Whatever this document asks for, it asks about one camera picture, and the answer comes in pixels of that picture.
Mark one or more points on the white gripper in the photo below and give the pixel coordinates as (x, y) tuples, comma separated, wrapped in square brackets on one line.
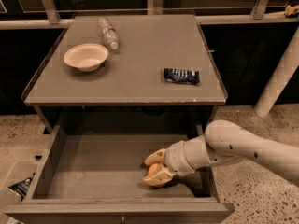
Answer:
[(175, 160)]

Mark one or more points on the orange fruit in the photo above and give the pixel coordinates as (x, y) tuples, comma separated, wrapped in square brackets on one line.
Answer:
[(150, 171)]

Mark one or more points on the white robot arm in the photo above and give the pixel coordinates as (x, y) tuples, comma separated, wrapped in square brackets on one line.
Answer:
[(222, 143)]

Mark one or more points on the open grey top drawer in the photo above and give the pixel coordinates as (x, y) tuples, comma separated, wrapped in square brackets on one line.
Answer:
[(96, 177)]

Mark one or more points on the grey cabinet with top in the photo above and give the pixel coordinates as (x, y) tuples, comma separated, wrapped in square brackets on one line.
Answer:
[(133, 74)]

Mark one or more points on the dark blue snack packet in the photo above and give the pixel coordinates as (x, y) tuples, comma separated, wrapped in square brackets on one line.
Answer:
[(181, 76)]

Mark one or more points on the white paper bowl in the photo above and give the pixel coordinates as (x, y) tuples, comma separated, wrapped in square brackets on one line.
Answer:
[(86, 57)]

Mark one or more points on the blue snack bag in bin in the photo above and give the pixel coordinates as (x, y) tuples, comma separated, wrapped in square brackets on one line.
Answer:
[(21, 188)]

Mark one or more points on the clear plastic water bottle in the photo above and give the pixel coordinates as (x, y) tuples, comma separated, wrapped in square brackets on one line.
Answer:
[(108, 33)]

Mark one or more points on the metal window railing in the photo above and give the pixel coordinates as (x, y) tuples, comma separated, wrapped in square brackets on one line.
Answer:
[(51, 14)]

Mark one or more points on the yellow object on railing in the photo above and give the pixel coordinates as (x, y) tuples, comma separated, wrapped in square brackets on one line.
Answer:
[(291, 10)]

